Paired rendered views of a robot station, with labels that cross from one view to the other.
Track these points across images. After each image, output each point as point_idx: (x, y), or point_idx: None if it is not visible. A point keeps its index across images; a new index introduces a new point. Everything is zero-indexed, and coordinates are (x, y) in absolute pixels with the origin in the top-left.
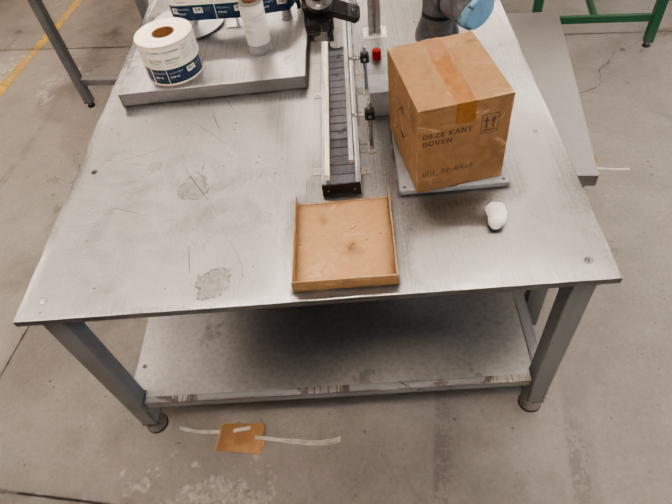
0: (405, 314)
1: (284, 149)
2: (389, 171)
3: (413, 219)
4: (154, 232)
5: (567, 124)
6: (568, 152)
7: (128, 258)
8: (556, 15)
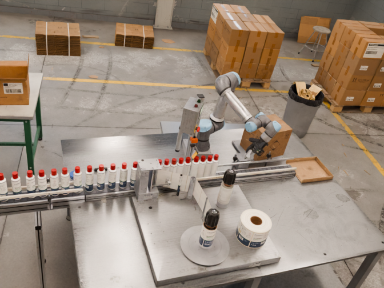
0: None
1: (277, 190)
2: (274, 163)
3: (291, 157)
4: (336, 219)
5: (233, 126)
6: None
7: (351, 223)
8: (163, 122)
